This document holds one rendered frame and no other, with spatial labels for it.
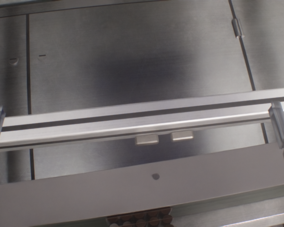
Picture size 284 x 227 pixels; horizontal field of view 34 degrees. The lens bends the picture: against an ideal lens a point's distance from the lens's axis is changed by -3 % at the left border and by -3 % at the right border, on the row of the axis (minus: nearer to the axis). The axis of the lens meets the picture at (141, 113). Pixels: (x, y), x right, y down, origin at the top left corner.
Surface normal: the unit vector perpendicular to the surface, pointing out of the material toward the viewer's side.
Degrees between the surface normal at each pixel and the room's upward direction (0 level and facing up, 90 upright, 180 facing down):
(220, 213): 90
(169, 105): 90
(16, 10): 90
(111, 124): 90
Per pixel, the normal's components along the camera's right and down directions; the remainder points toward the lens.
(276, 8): 0.04, -0.40
